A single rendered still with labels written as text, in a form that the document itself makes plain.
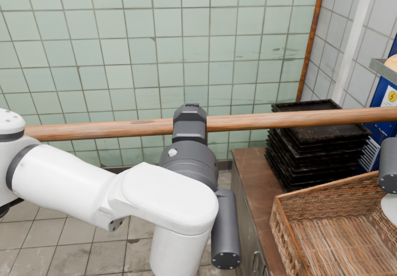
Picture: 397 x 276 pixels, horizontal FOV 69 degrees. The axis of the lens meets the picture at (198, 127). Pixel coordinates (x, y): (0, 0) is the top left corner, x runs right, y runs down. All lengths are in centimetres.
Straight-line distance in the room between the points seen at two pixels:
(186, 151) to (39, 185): 18
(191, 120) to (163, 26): 127
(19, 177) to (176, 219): 20
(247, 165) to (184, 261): 110
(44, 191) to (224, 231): 21
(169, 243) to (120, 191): 8
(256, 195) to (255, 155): 27
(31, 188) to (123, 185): 12
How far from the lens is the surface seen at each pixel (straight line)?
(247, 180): 135
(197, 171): 37
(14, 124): 40
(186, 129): 45
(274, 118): 55
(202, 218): 31
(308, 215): 121
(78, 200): 37
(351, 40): 154
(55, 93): 197
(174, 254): 35
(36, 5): 181
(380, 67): 92
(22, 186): 40
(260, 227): 118
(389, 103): 131
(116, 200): 32
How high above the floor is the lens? 150
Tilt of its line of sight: 33 degrees down
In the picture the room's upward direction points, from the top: straight up
